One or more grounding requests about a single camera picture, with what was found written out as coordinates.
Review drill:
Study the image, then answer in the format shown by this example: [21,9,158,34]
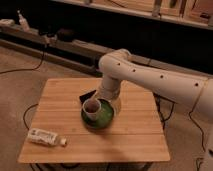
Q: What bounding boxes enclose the plastic bottle with label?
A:
[27,128,67,146]

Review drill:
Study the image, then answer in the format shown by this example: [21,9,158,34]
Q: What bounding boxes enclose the white cup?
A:
[82,98,101,121]

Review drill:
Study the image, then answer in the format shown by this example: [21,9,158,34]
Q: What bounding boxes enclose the black square object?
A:
[79,90,96,104]

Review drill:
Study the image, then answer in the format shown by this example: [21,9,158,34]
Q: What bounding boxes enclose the black floor cable left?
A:
[0,46,47,76]

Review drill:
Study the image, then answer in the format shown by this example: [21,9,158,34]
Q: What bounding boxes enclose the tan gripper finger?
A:
[92,94,99,99]
[111,98,121,115]

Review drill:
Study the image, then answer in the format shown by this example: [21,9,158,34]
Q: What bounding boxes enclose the dark round object on ledge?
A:
[57,29,75,42]

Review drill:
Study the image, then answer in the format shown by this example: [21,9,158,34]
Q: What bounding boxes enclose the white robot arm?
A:
[98,49,213,171]

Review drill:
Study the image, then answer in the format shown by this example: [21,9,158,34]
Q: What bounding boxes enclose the wooden table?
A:
[18,78,170,163]

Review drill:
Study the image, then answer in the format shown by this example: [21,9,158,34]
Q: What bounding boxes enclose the black cable right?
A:
[188,109,208,171]

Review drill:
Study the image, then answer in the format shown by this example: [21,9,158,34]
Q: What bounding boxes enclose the black cable under table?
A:
[22,103,40,131]

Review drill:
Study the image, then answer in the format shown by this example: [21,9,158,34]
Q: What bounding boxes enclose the white spray bottle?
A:
[17,11,30,31]

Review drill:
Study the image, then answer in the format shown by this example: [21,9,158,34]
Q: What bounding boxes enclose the green plate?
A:
[81,99,114,129]

